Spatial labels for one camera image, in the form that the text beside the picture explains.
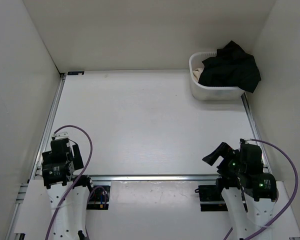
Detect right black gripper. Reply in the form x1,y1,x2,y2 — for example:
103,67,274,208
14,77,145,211
202,141,246,182

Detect black trousers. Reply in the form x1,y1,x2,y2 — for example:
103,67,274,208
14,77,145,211
198,41,262,93

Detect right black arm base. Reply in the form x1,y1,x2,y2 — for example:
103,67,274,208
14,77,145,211
194,185,228,212

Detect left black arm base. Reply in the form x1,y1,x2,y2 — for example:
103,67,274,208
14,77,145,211
86,181,111,211

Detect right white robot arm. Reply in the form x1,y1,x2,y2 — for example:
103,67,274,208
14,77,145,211
202,140,278,240

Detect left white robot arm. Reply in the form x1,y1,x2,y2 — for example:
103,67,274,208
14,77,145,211
42,137,95,240

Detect beige trousers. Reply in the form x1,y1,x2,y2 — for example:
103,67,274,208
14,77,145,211
192,67,204,83

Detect white plastic basket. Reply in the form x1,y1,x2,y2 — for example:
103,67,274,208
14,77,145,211
188,50,245,101

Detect dark label sticker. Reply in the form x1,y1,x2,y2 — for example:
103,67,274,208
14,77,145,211
67,71,85,76

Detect front aluminium table rail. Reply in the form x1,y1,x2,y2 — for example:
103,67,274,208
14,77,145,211
72,174,223,182

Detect left aluminium table rail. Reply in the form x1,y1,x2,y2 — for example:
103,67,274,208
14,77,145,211
27,73,67,184

